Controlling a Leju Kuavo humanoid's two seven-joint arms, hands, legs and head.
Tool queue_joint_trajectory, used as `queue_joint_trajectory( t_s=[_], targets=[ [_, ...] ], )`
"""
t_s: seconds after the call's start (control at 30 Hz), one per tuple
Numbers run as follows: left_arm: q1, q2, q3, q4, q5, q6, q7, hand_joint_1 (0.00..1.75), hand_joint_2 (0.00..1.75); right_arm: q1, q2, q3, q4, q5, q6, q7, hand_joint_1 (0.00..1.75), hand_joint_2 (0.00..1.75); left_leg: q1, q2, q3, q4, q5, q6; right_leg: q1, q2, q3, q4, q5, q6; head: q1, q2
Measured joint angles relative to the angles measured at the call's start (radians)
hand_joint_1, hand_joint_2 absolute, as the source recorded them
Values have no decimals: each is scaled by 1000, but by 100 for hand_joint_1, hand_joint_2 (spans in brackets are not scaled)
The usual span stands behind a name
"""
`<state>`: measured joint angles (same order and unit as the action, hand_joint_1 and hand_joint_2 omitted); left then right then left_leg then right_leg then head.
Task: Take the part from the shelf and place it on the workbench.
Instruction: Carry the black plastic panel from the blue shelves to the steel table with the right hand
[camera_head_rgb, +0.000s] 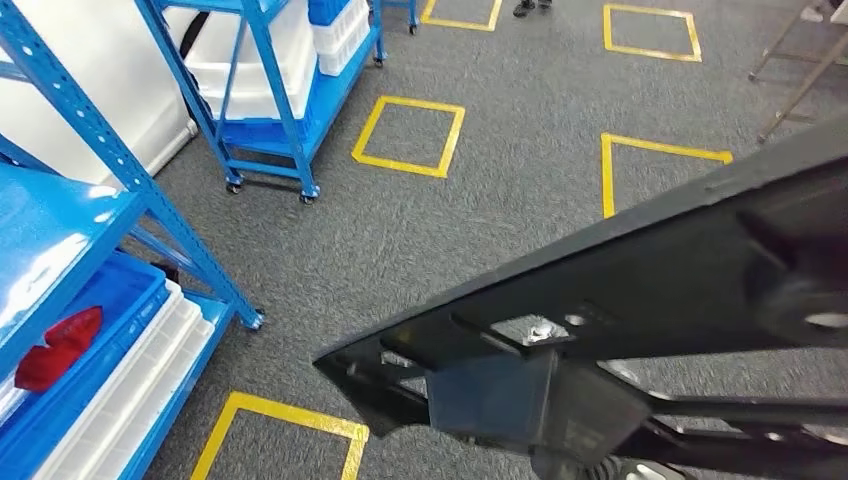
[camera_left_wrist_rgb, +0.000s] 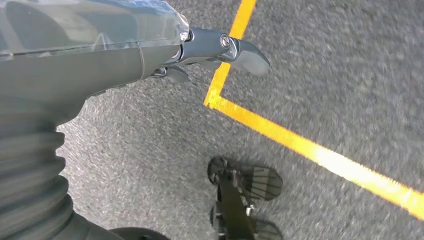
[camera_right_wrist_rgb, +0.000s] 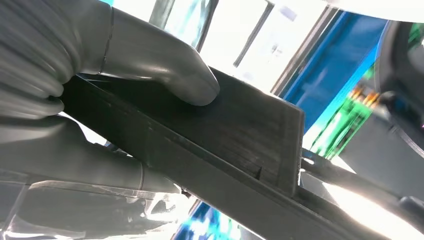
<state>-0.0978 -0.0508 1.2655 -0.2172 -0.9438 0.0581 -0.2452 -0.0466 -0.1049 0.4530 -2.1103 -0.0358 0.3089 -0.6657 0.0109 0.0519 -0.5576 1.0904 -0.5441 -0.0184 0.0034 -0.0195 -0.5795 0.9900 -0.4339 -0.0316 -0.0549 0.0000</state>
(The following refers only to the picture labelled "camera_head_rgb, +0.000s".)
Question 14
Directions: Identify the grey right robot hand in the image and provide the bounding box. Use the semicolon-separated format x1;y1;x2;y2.
529;449;594;480

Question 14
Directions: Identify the black plastic mounting plate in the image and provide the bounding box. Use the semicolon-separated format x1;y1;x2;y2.
312;119;848;480

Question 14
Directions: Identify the blue steel shelf rack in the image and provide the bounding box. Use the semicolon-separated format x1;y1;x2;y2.
0;0;268;480

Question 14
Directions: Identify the yellow floor tape square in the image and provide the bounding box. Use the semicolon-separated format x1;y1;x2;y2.
602;3;703;64
351;95;466;180
600;132;735;221

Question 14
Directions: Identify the white plastic tray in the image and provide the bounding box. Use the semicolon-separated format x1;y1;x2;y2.
33;281;217;480

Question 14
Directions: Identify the blue plastic crate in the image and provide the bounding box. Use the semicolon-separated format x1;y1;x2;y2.
0;251;175;480
307;0;352;28
218;99;316;144

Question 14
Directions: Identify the person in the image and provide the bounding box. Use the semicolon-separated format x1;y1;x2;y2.
511;0;554;19

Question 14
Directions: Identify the blue wheeled storage rack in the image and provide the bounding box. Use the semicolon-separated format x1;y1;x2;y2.
380;0;420;36
135;0;388;207

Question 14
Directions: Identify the large white plastic bin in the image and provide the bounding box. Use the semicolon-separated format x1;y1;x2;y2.
184;0;319;122

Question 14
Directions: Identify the red object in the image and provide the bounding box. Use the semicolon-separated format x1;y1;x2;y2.
14;305;105;393

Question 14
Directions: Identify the white car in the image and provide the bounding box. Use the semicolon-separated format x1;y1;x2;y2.
0;0;200;188

